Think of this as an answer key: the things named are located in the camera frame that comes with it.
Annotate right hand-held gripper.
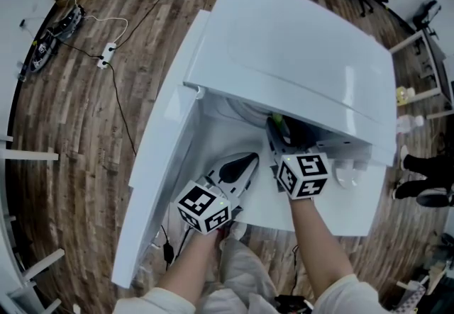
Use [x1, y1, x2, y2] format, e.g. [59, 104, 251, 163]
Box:
[266, 117, 329, 201]

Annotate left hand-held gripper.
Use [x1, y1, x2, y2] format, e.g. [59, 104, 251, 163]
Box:
[173, 152, 260, 235]

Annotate purple eggplant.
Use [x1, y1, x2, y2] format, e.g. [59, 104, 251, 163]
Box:
[271, 113, 287, 133]

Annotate white microwave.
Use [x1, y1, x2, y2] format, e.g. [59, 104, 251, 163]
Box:
[111, 0, 397, 288]

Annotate person's left forearm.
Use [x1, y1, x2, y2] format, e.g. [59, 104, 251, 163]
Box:
[113, 230, 221, 314]

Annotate person's right forearm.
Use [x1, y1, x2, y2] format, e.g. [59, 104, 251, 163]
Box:
[289, 195, 391, 314]

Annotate person's white shoe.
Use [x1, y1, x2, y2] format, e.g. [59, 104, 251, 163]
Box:
[228, 222, 248, 240]

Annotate white round plate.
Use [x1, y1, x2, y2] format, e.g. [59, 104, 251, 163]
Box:
[333, 167, 360, 189]

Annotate white square table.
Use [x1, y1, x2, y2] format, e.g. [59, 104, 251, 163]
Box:
[128, 9, 388, 237]

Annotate black power adapter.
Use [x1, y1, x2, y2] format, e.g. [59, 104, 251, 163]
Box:
[161, 225, 175, 264]

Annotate person's beige trousers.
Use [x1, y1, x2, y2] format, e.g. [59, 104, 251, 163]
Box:
[198, 237, 281, 314]

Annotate clear water bottle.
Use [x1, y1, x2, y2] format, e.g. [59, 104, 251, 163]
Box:
[396, 116, 425, 133]

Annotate yellow drink bottle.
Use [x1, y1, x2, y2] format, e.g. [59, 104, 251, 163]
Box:
[396, 86, 416, 105]

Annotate black belt pouch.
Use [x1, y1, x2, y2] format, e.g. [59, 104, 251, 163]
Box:
[275, 293, 315, 314]

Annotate white power strip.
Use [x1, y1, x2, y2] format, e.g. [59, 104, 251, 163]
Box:
[97, 42, 118, 70]

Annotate spare gripper device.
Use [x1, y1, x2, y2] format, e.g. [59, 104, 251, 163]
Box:
[28, 38, 60, 74]
[48, 4, 86, 40]

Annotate black cable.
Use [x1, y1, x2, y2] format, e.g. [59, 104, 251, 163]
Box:
[56, 0, 185, 157]

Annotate white cable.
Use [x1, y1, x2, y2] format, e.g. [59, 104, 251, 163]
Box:
[83, 16, 128, 45]

